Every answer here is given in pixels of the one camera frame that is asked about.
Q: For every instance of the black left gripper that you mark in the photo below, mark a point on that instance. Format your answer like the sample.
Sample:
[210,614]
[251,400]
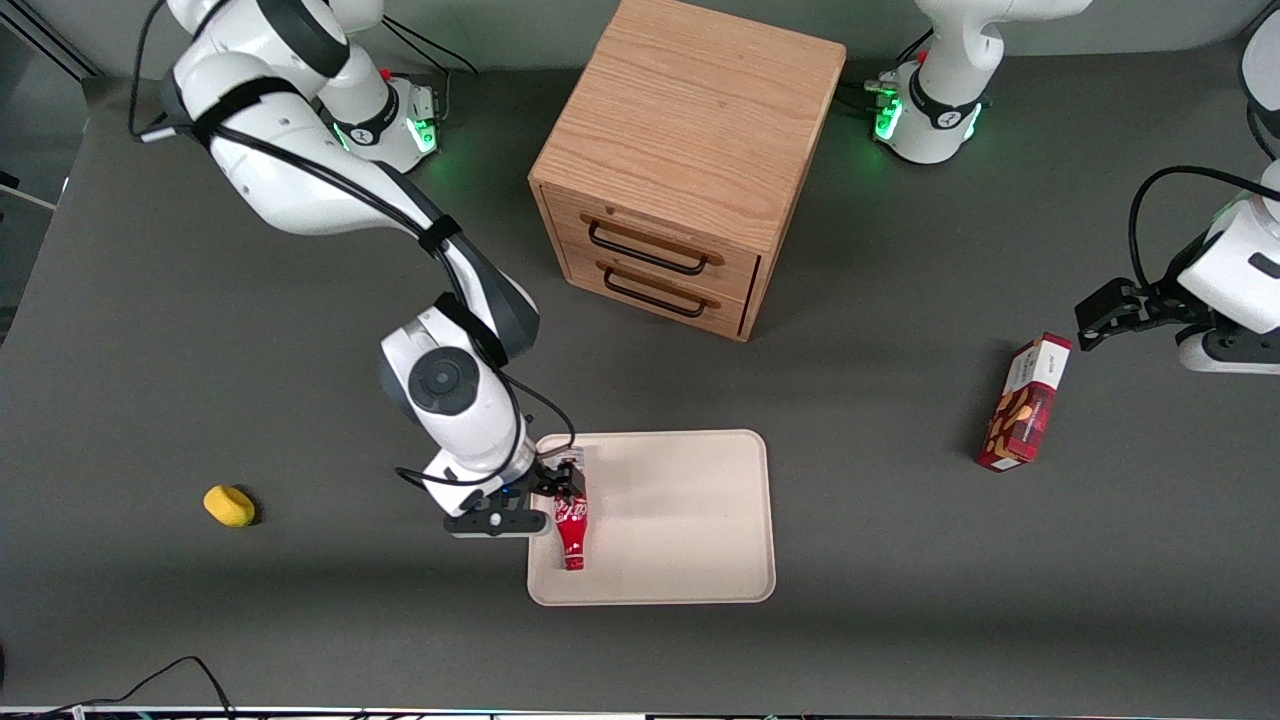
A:
[1152,304]

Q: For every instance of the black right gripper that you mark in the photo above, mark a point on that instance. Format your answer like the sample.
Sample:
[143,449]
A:
[549,478]

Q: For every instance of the red coke bottle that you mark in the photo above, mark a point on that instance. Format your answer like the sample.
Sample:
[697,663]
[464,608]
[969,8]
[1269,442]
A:
[572,535]

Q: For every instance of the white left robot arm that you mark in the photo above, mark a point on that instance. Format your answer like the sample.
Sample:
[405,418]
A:
[940,90]

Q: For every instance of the beige rectangular tray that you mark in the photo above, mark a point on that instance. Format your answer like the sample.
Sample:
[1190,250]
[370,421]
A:
[670,520]

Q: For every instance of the red snack box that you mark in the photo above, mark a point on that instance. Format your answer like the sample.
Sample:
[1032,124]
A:
[1022,410]

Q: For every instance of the wooden drawer front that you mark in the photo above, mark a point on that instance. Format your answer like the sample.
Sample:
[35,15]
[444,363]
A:
[735,268]
[725,312]

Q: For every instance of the yellow sponge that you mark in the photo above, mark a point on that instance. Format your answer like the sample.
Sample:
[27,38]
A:
[229,506]

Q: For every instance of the wooden drawer cabinet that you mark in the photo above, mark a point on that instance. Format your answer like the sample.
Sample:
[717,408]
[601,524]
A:
[690,100]

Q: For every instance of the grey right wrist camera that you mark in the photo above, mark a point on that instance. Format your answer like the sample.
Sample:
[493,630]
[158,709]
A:
[495,523]

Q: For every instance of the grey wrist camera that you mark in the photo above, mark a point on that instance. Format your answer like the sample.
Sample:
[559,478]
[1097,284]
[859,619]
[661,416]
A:
[495,523]
[1235,352]

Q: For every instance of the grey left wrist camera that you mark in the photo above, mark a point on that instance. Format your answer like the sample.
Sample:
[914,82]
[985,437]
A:
[1235,352]

